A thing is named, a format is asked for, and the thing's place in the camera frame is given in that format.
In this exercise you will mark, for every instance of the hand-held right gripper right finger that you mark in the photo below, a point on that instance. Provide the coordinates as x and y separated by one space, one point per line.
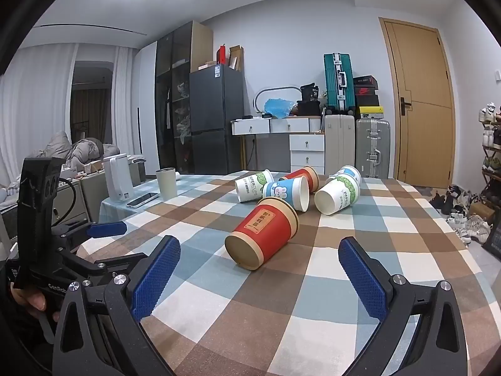
364 282

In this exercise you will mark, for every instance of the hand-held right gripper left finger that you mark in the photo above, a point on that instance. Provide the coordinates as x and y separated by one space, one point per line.
156 278

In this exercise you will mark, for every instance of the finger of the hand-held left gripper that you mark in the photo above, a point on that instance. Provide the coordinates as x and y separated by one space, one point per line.
107 229
98 268

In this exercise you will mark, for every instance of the red paper cup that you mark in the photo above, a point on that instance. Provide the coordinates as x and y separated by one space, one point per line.
303 174
266 227

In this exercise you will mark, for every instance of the white green-print paper cup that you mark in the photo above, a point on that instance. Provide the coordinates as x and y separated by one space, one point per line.
344 194
250 186

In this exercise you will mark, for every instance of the white blue-print paper cup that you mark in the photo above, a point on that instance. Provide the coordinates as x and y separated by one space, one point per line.
350 172

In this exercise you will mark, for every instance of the blue rabbit-print paper cup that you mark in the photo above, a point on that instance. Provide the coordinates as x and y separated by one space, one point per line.
283 192

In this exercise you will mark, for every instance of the person's left hand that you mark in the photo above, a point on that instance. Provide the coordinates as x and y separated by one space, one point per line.
34 301

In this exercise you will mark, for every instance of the grey side cabinet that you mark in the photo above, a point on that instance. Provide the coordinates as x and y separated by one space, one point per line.
88 196

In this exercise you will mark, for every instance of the white smartphone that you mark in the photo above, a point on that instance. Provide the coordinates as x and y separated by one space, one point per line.
143 199

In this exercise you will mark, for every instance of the white electric kettle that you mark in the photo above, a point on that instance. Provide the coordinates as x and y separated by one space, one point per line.
117 180

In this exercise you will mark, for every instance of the checked tablecloth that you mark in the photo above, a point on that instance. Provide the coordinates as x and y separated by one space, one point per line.
313 301

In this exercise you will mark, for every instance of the beige tumbler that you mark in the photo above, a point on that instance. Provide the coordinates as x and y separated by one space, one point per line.
166 184

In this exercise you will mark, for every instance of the grey down jacket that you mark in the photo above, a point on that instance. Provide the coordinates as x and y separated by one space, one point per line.
82 149

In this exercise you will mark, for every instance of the white sheer curtain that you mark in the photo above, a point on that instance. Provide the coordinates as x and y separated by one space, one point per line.
125 102
35 105

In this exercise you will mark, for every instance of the pile of shoes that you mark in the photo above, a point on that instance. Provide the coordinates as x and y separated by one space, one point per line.
462 211

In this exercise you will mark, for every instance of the dark floor bag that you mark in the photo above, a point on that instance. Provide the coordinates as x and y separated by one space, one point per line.
494 241

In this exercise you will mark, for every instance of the small cardboard box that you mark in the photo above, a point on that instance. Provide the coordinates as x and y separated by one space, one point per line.
481 211

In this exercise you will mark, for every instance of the beige suitcase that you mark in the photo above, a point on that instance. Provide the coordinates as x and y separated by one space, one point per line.
338 145

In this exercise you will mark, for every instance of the silver suitcase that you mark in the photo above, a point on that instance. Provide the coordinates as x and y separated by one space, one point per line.
372 141

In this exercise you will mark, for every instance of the white desk with drawers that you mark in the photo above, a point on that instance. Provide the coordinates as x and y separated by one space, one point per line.
305 149

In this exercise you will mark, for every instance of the black glass-door cabinet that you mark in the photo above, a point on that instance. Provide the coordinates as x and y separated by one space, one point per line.
172 98

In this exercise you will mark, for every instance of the dark grey fridge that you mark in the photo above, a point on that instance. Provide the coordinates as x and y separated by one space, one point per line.
215 117

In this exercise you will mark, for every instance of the wooden door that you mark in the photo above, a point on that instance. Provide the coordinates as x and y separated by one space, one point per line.
422 125

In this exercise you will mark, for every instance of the yellow and black shoe box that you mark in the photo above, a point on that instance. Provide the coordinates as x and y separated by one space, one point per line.
370 112

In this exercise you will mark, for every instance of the shoe rack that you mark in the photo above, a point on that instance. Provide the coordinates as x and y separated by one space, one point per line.
491 164

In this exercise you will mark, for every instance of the red and black shoe box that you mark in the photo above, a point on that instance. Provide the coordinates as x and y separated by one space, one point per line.
367 96

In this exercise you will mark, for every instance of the black bag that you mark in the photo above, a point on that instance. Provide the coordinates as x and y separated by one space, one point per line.
311 96

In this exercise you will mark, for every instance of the blue plastic bag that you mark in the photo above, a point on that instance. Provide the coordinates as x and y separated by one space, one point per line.
280 107

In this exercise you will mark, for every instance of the bent chrome tube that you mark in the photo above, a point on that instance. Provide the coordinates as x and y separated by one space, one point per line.
258 96

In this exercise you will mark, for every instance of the teal suitcase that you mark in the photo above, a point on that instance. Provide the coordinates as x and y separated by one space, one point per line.
336 82

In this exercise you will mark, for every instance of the open cardboard box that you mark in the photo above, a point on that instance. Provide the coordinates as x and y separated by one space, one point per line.
236 58

